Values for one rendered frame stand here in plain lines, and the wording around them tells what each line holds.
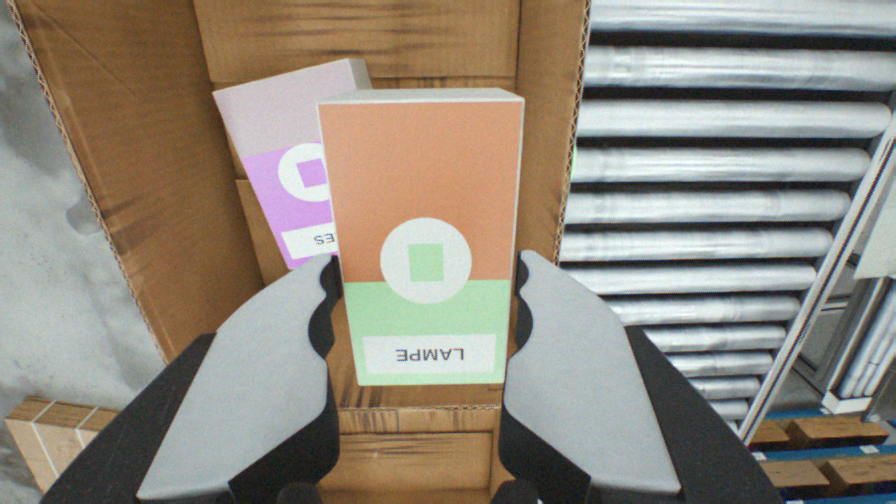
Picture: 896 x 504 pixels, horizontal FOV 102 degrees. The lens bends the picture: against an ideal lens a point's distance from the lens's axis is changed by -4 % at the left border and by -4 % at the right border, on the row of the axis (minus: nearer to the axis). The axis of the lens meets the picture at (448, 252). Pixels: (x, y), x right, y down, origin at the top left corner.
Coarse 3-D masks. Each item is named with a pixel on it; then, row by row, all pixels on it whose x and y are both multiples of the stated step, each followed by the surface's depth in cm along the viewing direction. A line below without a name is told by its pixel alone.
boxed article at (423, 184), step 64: (320, 128) 10; (384, 128) 10; (448, 128) 10; (512, 128) 10; (384, 192) 11; (448, 192) 11; (512, 192) 11; (384, 256) 12; (448, 256) 12; (512, 256) 12; (384, 320) 13; (448, 320) 13; (384, 384) 14
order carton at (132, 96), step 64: (64, 0) 20; (128, 0) 25; (192, 0) 32; (256, 0) 31; (320, 0) 32; (384, 0) 32; (448, 0) 32; (512, 0) 32; (576, 0) 19; (64, 64) 21; (128, 64) 25; (192, 64) 32; (256, 64) 34; (320, 64) 34; (384, 64) 34; (448, 64) 34; (512, 64) 34; (576, 64) 20; (64, 128) 21; (128, 128) 25; (192, 128) 32; (576, 128) 21; (128, 192) 25; (192, 192) 32; (128, 256) 25; (192, 256) 32; (256, 256) 43; (192, 320) 32; (512, 320) 40; (448, 384) 33
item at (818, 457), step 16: (768, 416) 168; (784, 416) 167; (800, 416) 168; (816, 416) 169; (832, 416) 169; (848, 416) 169; (832, 448) 152; (848, 448) 152; (880, 448) 151; (816, 464) 153; (864, 496) 134; (880, 496) 134
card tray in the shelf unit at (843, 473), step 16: (832, 464) 150; (848, 464) 150; (864, 464) 149; (880, 464) 149; (832, 480) 149; (848, 480) 144; (864, 480) 143; (880, 480) 143; (832, 496) 149; (848, 496) 164
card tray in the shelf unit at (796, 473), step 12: (768, 468) 149; (780, 468) 149; (792, 468) 148; (804, 468) 148; (816, 468) 148; (780, 480) 144; (792, 480) 144; (804, 480) 144; (816, 480) 144; (816, 492) 148
